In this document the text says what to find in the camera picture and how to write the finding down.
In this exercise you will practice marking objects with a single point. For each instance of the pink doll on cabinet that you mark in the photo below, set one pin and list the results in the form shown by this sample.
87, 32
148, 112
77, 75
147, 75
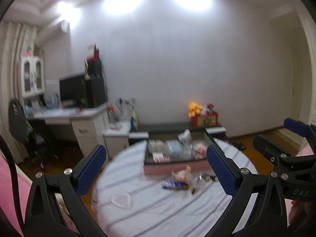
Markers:
29, 52

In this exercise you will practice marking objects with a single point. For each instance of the clear crumpled plastic bag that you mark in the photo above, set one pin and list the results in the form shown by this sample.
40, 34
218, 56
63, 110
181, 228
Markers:
200, 180

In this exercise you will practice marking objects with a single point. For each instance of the jointed doll figure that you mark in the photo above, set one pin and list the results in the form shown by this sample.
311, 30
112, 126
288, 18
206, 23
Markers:
183, 176

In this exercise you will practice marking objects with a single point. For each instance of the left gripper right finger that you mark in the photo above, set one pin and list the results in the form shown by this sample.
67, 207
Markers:
268, 216

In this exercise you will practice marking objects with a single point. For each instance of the black white tv bench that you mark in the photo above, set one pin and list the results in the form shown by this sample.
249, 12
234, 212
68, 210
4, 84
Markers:
117, 140

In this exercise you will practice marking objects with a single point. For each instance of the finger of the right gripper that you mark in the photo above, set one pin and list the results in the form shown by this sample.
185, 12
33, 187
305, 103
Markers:
280, 158
299, 128

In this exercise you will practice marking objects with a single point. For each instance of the red toy box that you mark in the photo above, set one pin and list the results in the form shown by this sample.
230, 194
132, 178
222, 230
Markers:
208, 120

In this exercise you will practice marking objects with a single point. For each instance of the black speaker box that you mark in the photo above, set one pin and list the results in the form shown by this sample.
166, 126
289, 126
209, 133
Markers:
94, 68

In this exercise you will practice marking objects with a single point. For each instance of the white power adapter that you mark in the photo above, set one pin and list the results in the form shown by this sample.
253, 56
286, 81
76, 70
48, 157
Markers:
185, 137

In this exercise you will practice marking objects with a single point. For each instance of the black office chair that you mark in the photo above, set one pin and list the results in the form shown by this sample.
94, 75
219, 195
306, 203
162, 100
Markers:
37, 140

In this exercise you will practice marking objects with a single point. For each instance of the orange lid bottle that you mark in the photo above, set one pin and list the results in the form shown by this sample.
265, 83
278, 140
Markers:
111, 114

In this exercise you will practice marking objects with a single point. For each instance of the orange octopus plush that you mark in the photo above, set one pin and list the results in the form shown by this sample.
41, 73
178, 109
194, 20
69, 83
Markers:
194, 109

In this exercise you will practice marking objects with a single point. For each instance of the blue snack packet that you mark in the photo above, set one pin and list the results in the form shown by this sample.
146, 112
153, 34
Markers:
174, 185

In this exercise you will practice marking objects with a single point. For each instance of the snack bag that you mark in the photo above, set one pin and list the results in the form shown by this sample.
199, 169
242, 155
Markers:
134, 121

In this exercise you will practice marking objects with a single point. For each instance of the striped white table cloth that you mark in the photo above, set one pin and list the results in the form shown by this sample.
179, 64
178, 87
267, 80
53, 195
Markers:
129, 203

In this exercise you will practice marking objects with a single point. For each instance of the white air conditioner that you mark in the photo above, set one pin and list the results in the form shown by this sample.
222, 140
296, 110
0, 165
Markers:
49, 33

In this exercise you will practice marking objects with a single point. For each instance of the purple plush toy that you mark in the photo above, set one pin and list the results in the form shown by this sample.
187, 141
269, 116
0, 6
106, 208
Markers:
204, 111

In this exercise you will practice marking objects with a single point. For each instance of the black computer monitor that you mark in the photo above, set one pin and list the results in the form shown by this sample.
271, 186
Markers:
72, 89

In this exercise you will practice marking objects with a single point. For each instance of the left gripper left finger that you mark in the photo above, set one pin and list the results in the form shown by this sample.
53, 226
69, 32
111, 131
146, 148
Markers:
43, 216

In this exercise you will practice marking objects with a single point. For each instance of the pink black storage box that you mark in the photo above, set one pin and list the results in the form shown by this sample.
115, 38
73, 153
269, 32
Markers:
199, 137

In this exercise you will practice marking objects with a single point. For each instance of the rose gold white device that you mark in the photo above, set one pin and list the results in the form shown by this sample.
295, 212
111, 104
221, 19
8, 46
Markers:
157, 150

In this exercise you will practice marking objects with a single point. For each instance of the black computer tower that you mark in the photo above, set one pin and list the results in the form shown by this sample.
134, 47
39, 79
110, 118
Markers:
95, 94

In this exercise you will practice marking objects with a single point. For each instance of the beige curtain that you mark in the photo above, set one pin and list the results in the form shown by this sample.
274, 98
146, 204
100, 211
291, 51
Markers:
15, 39

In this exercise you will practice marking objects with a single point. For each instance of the white wardrobe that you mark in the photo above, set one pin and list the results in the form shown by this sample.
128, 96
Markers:
307, 57

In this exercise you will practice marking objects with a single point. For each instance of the white desk with drawers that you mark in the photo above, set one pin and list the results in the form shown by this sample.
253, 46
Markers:
88, 125

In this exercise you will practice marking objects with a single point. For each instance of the clear plastic container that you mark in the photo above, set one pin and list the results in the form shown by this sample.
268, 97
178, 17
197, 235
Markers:
178, 152

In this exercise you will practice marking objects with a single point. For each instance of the white glass-door cabinet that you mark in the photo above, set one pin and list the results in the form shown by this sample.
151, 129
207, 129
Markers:
32, 76

